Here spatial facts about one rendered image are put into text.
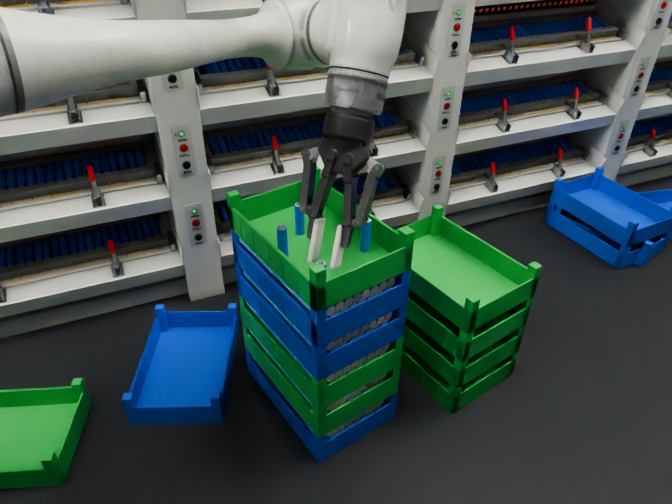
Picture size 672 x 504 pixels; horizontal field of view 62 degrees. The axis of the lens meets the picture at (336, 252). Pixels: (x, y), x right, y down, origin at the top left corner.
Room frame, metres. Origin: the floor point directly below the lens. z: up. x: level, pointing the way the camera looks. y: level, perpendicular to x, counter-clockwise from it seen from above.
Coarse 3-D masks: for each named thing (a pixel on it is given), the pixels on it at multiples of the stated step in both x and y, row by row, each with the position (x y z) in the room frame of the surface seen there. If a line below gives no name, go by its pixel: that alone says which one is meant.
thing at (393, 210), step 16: (384, 176) 1.53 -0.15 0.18; (400, 176) 1.54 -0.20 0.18; (384, 192) 1.45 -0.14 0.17; (400, 192) 1.47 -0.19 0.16; (416, 192) 1.44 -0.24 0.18; (224, 208) 1.33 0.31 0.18; (384, 208) 1.42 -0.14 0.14; (400, 208) 1.43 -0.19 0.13; (416, 208) 1.43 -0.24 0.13; (224, 224) 1.27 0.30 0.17; (400, 224) 1.41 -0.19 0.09; (224, 240) 1.24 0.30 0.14; (224, 256) 1.19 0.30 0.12
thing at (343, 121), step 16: (336, 112) 0.77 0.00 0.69; (336, 128) 0.76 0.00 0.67; (352, 128) 0.75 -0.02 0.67; (368, 128) 0.76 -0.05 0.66; (320, 144) 0.78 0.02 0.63; (336, 144) 0.77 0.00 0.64; (352, 144) 0.76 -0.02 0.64; (368, 144) 0.76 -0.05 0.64; (336, 160) 0.76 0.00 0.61; (352, 160) 0.75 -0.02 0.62
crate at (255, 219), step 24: (264, 192) 0.94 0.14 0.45; (288, 192) 0.97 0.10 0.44; (336, 192) 0.95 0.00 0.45; (240, 216) 0.86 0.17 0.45; (264, 216) 0.94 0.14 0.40; (288, 216) 0.94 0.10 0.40; (336, 216) 0.94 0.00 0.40; (264, 240) 0.78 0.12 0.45; (288, 240) 0.85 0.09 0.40; (384, 240) 0.83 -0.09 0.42; (408, 240) 0.76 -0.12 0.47; (288, 264) 0.72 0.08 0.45; (312, 264) 0.78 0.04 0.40; (360, 264) 0.78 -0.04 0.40; (384, 264) 0.74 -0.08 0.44; (408, 264) 0.77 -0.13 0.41; (312, 288) 0.66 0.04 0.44; (336, 288) 0.68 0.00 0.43; (360, 288) 0.71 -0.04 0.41
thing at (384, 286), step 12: (240, 240) 0.88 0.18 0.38; (252, 252) 0.84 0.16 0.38; (264, 264) 0.81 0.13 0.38; (276, 276) 0.77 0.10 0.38; (288, 288) 0.74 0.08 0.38; (372, 288) 0.74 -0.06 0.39; (384, 288) 0.75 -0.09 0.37; (300, 300) 0.71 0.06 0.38; (348, 300) 0.71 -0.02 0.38; (360, 300) 0.72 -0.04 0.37; (336, 312) 0.69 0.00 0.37
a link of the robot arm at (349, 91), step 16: (336, 80) 0.78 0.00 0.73; (352, 80) 0.77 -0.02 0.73; (368, 80) 0.77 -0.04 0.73; (384, 80) 0.79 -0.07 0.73; (336, 96) 0.77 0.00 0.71; (352, 96) 0.76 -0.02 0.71; (368, 96) 0.77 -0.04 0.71; (384, 96) 0.79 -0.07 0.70; (352, 112) 0.77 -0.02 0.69; (368, 112) 0.76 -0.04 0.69
